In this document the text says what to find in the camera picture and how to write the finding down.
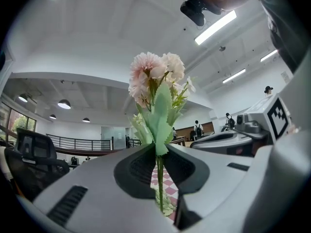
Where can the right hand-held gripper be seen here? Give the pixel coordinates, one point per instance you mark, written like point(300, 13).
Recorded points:
point(264, 118)

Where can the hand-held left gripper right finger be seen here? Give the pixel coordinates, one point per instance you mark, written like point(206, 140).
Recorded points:
point(213, 186)

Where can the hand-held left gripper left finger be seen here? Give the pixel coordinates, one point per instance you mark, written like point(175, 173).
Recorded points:
point(97, 203)

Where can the pink flowers bunch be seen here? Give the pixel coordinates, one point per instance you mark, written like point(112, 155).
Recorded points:
point(160, 120)

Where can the pink and white checked cloth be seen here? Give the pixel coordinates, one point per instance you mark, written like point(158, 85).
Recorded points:
point(170, 190)

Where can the black metal railing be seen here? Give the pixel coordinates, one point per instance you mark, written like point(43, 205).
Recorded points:
point(80, 143)

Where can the long ceiling tube light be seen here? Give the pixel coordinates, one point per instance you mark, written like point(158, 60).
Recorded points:
point(234, 76)
point(268, 55)
point(215, 27)

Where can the frosted glass door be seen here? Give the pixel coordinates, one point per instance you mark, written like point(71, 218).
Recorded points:
point(113, 137)

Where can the black mesh office chair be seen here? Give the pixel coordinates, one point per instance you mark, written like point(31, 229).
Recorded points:
point(36, 159)

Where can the black pendant lamp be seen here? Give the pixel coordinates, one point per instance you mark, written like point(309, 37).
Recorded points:
point(64, 104)
point(86, 120)
point(52, 117)
point(23, 98)

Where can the window with trees outside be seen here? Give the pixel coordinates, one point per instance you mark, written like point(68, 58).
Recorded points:
point(19, 122)

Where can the person's dark shirt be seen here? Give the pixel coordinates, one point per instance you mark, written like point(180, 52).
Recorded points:
point(281, 33)

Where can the ceiling dome camera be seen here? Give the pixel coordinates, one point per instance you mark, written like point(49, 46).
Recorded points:
point(222, 48)

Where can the black head-worn camera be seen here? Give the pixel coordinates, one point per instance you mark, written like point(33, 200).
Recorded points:
point(194, 7)

